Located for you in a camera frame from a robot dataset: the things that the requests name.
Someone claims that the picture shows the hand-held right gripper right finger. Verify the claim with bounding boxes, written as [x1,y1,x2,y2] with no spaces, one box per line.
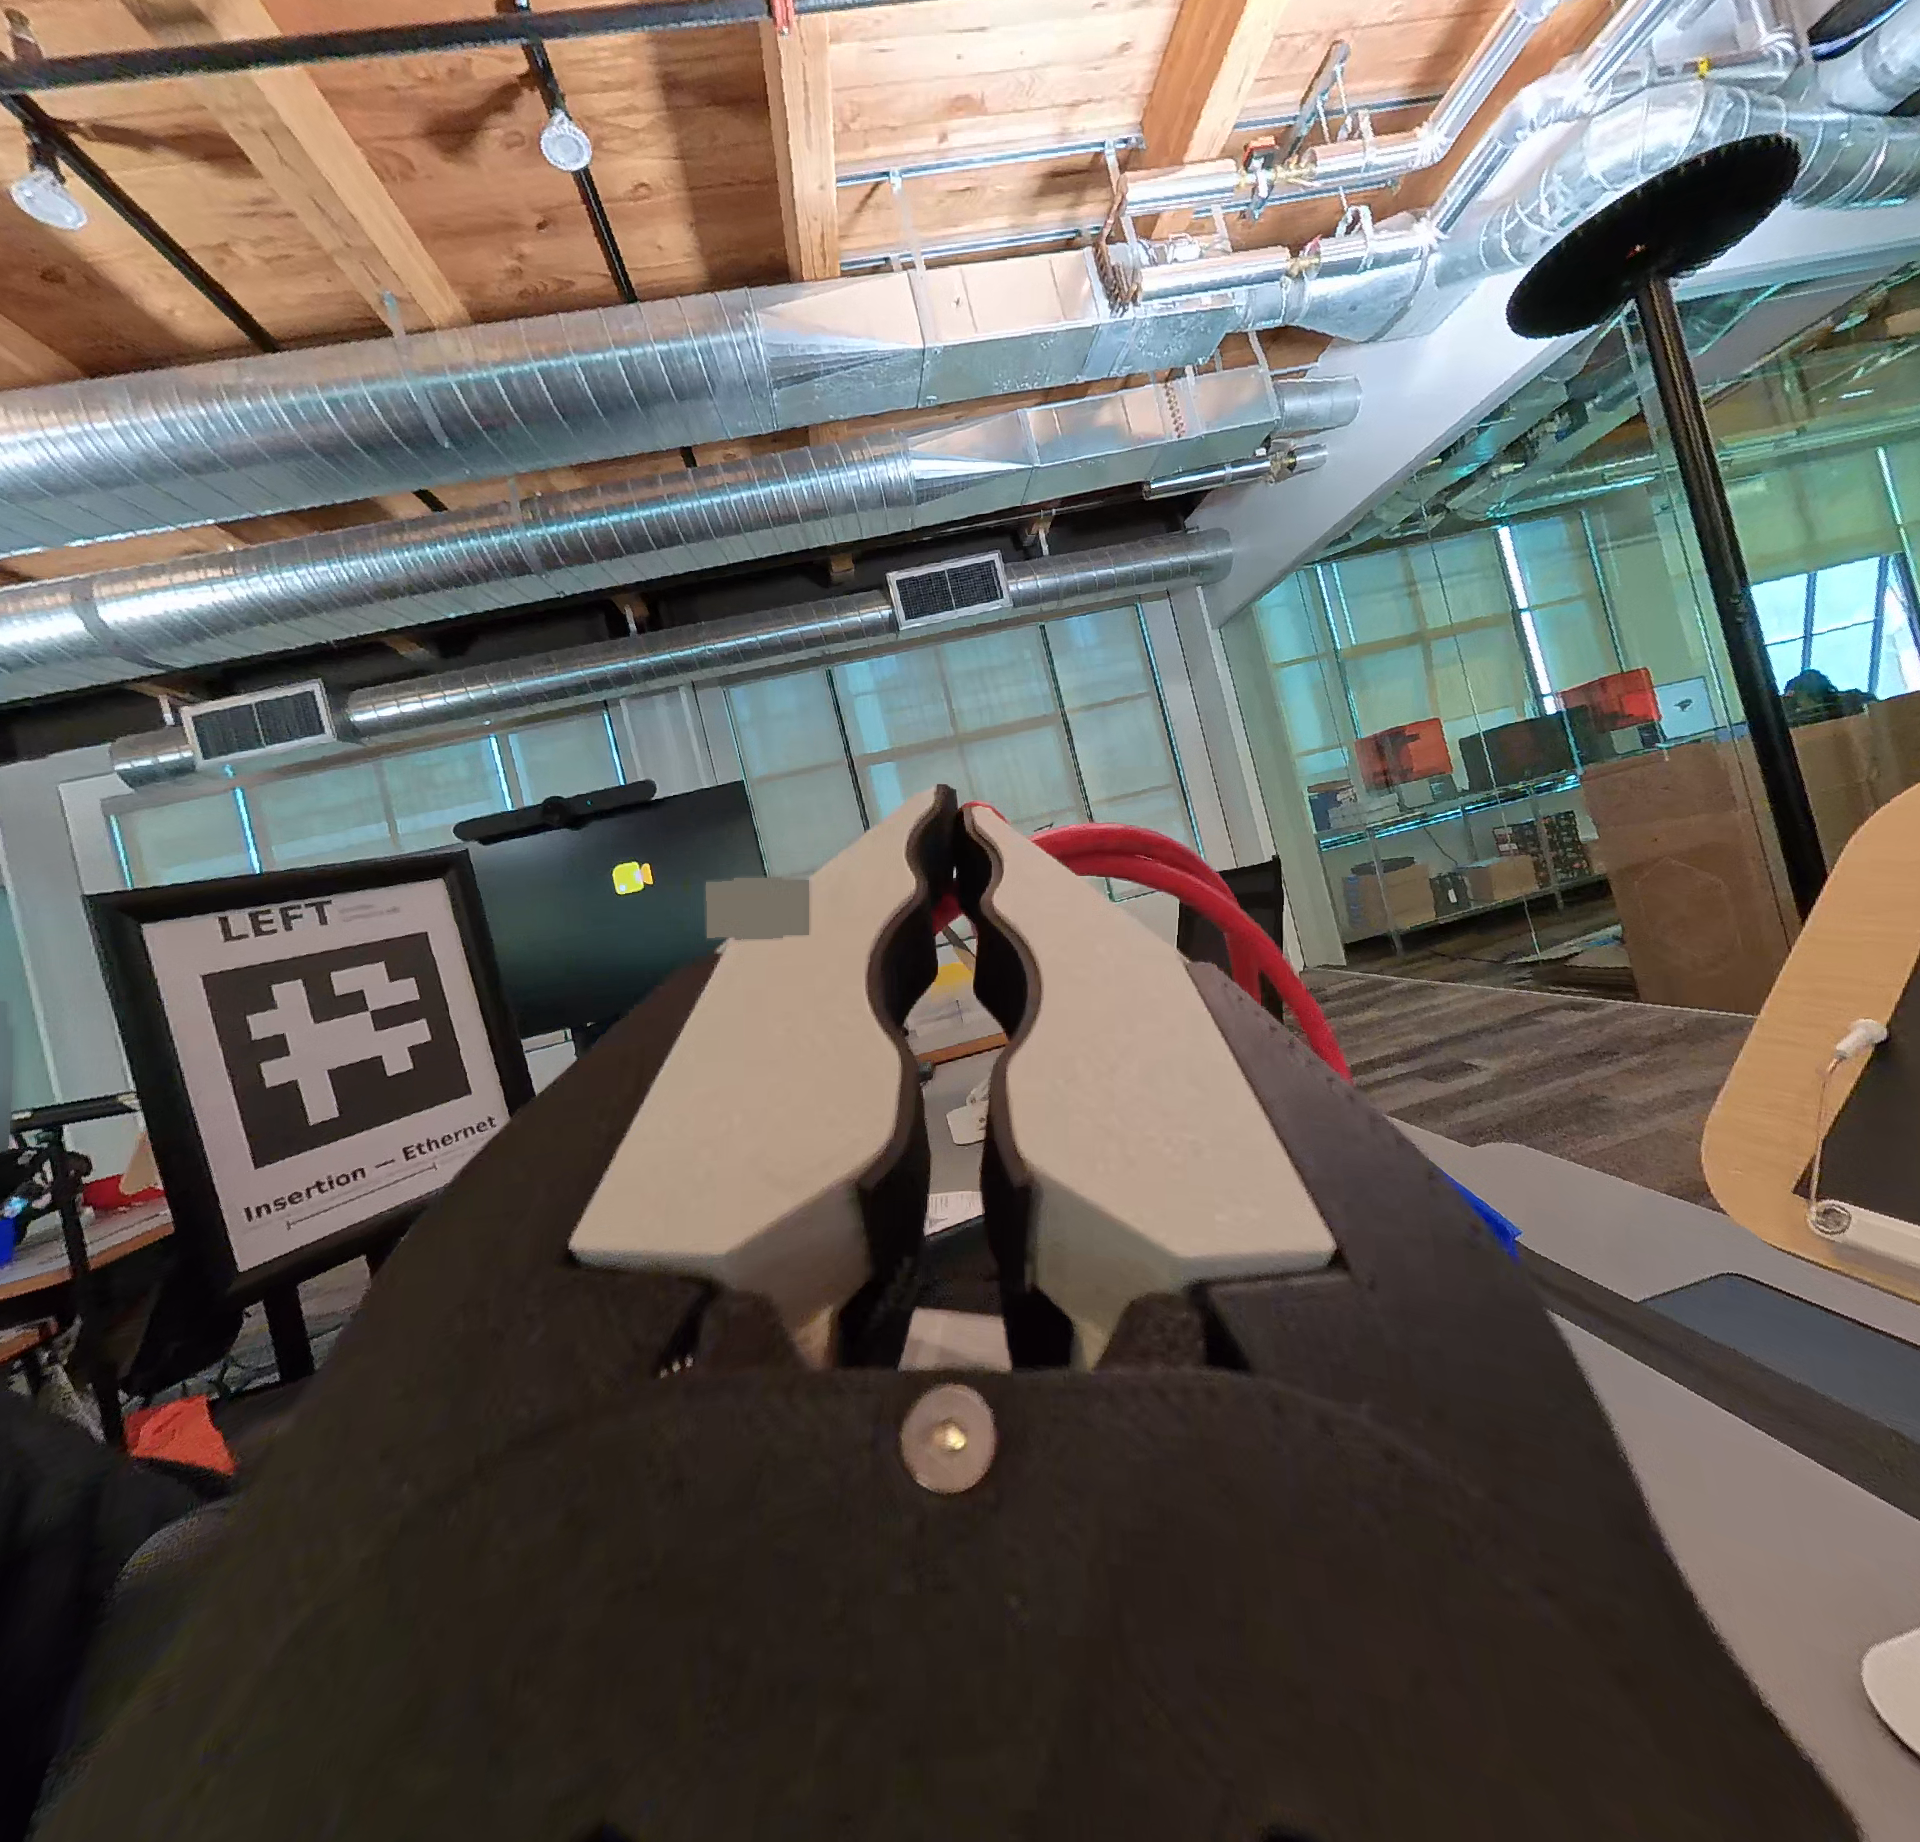
[957,805,1341,1352]

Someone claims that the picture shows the black wall monitor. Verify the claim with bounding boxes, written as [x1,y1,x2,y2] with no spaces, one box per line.
[452,775,778,1044]

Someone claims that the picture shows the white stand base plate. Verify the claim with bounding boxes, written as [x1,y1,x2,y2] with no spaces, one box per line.
[1859,1621,1920,1762]

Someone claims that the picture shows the wide silver duct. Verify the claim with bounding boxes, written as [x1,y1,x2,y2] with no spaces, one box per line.
[0,243,1368,561]

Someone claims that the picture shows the bent silver duct cluster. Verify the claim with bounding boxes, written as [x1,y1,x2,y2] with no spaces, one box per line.
[1126,0,1920,342]

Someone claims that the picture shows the small duct vent grille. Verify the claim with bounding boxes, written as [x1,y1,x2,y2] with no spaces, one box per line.
[885,552,1010,629]

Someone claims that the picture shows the large duct vent grille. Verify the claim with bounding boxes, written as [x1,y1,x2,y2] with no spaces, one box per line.
[178,678,334,767]

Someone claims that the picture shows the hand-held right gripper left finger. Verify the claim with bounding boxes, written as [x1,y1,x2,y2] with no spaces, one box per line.
[567,784,963,1366]

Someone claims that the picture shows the white pin with cord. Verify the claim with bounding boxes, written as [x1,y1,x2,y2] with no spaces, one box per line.
[1788,1013,1891,1234]

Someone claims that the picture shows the black floor lamp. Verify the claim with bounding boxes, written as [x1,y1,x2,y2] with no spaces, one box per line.
[1502,129,1836,915]

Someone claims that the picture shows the black camera bar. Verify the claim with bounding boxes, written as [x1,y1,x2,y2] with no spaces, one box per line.
[451,775,662,845]

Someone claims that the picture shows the red cloth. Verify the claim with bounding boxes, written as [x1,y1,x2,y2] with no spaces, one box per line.
[124,1395,237,1478]

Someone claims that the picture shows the orange 3d printer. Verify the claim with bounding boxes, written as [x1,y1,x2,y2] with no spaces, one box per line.
[1555,666,1660,751]
[1350,714,1455,798]

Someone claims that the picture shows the brown wooden cabinet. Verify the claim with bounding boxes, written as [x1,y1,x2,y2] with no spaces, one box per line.
[1580,737,1804,1013]

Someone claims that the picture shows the tapered silver duct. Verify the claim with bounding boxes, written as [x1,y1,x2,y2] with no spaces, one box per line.
[0,439,1328,674]

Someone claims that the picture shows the black board with wooden edge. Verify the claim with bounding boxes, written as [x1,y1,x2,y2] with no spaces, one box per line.
[1699,782,1920,1262]

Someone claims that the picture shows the red ethernet cable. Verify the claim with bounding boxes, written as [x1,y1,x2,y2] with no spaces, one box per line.
[924,820,1354,1081]

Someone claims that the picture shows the framed marker sign on easel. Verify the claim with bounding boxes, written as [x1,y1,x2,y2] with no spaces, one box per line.
[79,846,537,1298]

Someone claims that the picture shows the blue bin with tag sticker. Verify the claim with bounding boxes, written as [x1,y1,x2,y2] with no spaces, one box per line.
[1428,1163,1527,1262]

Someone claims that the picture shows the silver duct with vents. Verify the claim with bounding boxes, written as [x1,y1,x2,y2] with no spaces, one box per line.
[111,527,1233,791]

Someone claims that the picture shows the black ceiling pipe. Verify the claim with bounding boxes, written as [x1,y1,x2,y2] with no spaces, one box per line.
[0,0,1637,96]

